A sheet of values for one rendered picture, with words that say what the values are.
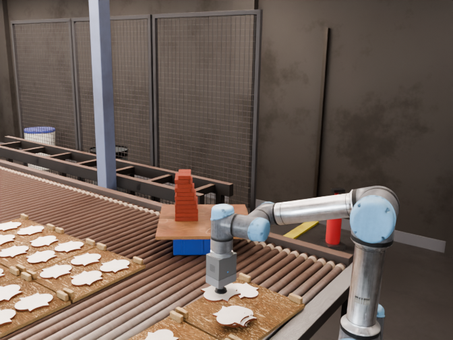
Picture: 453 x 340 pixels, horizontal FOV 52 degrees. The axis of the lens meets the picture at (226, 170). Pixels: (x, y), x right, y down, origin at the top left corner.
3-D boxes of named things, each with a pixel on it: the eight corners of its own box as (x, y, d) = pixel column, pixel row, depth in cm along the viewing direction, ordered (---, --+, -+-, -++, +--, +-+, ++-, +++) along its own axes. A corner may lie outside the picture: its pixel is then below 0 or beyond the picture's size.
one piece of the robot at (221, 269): (219, 235, 161) (218, 277, 165) (200, 241, 155) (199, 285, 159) (239, 243, 154) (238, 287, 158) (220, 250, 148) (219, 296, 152)
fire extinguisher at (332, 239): (348, 245, 484) (354, 187, 469) (341, 254, 461) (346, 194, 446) (323, 239, 497) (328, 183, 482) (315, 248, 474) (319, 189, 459)
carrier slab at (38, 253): (97, 248, 241) (97, 241, 240) (24, 277, 208) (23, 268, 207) (56, 233, 261) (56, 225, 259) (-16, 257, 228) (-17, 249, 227)
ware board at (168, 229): (245, 206, 280) (245, 204, 279) (255, 239, 232) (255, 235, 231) (162, 207, 276) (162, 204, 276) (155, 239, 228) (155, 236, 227)
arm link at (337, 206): (399, 175, 142) (256, 196, 165) (395, 185, 132) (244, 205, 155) (406, 211, 143) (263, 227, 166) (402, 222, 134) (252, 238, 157)
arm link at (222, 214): (230, 212, 145) (206, 208, 149) (229, 244, 148) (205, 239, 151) (240, 205, 152) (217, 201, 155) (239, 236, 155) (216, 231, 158)
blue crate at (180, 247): (228, 232, 266) (228, 216, 264) (232, 255, 236) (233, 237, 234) (174, 233, 264) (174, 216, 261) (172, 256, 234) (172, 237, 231)
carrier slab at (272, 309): (305, 307, 188) (305, 303, 188) (242, 354, 158) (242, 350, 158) (238, 280, 210) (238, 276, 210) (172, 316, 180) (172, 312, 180)
